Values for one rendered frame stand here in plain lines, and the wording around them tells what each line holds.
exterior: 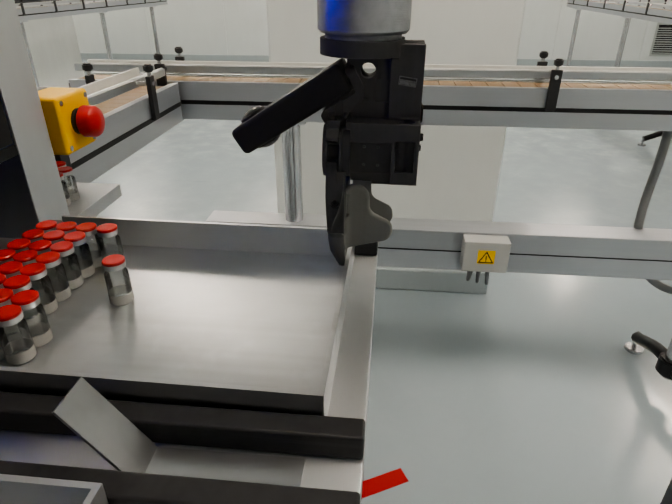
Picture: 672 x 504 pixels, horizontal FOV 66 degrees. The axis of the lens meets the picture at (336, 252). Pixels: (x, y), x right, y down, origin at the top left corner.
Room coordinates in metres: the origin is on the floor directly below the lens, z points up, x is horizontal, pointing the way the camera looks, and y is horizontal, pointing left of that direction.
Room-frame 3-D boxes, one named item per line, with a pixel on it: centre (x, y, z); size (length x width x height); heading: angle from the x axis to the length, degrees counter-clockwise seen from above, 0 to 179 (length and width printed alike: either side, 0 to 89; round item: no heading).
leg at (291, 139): (1.36, 0.12, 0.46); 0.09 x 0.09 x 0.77; 84
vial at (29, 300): (0.36, 0.26, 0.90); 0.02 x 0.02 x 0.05
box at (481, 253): (1.24, -0.40, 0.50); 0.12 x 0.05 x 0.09; 84
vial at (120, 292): (0.43, 0.21, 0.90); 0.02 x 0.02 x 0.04
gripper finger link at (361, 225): (0.44, -0.02, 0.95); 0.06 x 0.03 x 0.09; 84
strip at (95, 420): (0.23, 0.09, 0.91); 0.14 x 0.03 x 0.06; 84
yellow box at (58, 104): (0.68, 0.37, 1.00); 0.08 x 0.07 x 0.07; 84
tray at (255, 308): (0.41, 0.16, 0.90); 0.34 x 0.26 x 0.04; 84
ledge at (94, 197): (0.70, 0.41, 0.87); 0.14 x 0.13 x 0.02; 84
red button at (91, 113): (0.68, 0.32, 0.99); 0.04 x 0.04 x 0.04; 84
